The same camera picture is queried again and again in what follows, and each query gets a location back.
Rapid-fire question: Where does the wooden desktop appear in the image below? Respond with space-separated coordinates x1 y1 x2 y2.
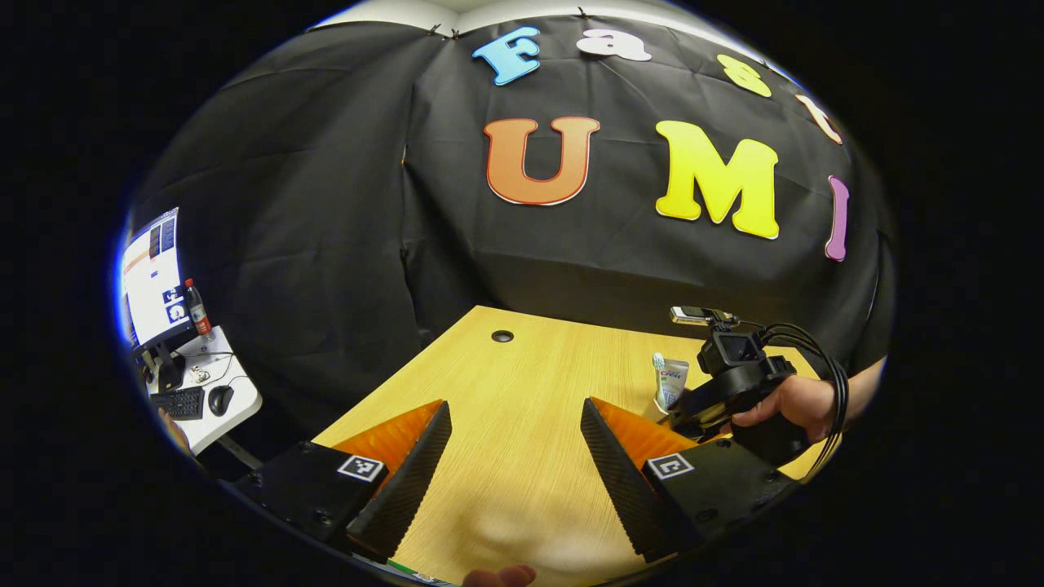
312 306 841 587

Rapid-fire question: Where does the white side desk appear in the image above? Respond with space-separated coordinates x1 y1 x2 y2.
135 326 263 457

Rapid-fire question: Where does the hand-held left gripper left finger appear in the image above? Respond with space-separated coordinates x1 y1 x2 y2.
231 399 453 565

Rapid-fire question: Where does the red-capped drink bottle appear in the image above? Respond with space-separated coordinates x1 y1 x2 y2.
184 278 215 342

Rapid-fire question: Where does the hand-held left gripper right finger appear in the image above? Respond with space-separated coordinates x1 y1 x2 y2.
580 397 802 565

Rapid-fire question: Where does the computer monitor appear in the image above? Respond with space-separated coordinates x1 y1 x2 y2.
121 207 195 394

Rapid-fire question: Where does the black cable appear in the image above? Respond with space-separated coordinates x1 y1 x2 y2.
763 323 851 478

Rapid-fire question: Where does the black keyboard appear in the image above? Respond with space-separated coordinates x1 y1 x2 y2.
149 386 206 421

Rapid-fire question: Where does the white toothpaste tube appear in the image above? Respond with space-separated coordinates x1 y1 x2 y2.
657 357 690 413

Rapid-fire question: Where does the black backdrop cloth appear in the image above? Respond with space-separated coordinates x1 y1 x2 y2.
130 16 898 457

